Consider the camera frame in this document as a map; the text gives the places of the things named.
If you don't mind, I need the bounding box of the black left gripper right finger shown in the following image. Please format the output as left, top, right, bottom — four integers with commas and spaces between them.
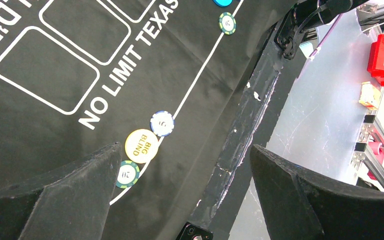
249, 144, 384, 240

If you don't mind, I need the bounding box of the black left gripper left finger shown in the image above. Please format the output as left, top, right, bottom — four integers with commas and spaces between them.
0, 142, 123, 240

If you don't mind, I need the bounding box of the green poker chip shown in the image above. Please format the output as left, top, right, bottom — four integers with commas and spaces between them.
218, 12, 237, 35
115, 160, 140, 189

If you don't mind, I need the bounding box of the yellow big blind button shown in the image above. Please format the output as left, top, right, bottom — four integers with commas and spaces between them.
124, 129, 159, 164

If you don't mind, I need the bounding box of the white blue poker chip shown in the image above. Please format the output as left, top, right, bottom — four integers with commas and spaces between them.
150, 110, 175, 137

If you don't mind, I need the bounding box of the blue small blind button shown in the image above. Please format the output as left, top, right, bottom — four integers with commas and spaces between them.
213, 0, 233, 8

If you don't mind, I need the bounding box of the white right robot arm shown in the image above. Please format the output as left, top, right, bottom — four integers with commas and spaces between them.
275, 0, 368, 60

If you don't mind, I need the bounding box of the black poker felt mat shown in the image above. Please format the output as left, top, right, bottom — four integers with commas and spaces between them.
0, 0, 295, 240

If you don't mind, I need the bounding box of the aluminium frame rail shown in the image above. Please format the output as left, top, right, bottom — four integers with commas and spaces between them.
350, 114, 384, 192

